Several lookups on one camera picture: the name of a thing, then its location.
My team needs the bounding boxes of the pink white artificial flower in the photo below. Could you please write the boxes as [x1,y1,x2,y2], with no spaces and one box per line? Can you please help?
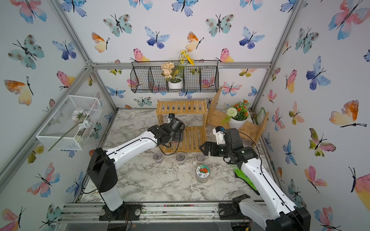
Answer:
[48,109,91,151]

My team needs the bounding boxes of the purple seed jar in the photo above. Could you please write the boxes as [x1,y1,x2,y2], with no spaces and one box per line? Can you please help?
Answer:
[153,152,164,164]

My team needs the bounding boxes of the red seed jar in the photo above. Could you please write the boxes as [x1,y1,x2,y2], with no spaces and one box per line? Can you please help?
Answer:
[195,153,207,165]

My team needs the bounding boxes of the white pot beige yellow flowers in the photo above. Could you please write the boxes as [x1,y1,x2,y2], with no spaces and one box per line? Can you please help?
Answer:
[161,49,195,90]

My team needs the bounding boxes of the two-tier wooden slat shelf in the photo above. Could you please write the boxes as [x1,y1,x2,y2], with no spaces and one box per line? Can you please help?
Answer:
[156,99,209,154]

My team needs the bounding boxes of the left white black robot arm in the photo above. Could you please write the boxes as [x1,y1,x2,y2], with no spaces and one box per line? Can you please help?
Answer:
[85,114,186,220]

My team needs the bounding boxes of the dark seed jar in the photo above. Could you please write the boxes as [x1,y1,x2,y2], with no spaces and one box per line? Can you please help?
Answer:
[175,152,186,165]

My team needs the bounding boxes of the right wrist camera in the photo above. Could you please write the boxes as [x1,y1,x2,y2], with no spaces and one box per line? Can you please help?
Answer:
[213,126,225,145]

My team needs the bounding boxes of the black wire wall basket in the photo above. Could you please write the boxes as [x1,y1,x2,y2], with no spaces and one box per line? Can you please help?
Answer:
[128,60,219,93]

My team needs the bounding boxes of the white pot orange flowers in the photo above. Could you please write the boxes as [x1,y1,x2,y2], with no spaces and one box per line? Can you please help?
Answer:
[222,100,250,129]

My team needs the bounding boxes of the white mesh wall basket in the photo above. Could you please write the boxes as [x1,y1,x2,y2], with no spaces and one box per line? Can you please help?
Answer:
[36,95,102,151]

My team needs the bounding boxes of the strawberry lid jar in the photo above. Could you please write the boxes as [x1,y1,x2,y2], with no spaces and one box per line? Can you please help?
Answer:
[195,164,211,183]

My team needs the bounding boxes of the green garden shovel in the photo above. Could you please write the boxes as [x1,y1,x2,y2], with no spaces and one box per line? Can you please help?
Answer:
[233,168,260,195]

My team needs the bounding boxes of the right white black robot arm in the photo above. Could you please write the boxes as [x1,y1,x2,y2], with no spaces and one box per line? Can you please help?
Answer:
[199,126,311,231]

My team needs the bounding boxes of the tilted wooden stand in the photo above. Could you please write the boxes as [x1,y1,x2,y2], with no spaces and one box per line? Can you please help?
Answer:
[206,87,269,143]

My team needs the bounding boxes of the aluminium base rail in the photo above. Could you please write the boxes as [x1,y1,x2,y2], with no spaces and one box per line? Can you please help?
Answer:
[56,201,303,231]

